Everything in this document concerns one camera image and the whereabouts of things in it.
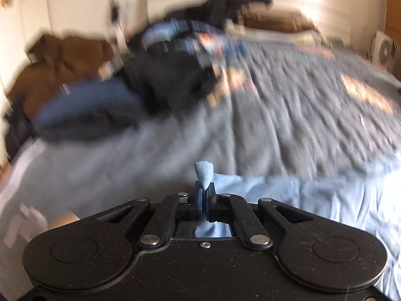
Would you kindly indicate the folded navy blue garment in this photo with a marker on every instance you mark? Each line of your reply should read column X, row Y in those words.
column 89, row 110

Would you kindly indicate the brown jacket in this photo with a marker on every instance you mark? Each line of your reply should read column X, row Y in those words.
column 57, row 61

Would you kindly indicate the black clothes pile on bed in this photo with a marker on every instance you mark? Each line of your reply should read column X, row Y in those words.
column 169, row 82

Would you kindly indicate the white fan heater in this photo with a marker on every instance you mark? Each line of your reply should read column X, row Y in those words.
column 385, row 51

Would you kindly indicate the light blue garment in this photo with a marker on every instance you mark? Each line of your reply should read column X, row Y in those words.
column 367, row 198

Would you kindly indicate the black device on wall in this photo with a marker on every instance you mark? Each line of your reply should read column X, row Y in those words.
column 114, row 13

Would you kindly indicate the black clothes by headboard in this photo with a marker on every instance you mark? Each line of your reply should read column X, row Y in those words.
column 212, row 12

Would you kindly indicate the grey quilted bedspread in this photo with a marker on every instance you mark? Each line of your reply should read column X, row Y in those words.
column 302, row 111

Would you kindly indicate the folded brown clothes stack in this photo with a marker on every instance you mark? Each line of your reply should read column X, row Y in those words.
column 282, row 21

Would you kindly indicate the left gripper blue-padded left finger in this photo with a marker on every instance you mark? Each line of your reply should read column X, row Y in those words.
column 173, row 210

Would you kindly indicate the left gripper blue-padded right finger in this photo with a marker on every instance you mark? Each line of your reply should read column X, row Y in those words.
column 236, row 212

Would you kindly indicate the blue patterned crumpled garment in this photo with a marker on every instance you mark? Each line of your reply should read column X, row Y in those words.
column 180, row 39

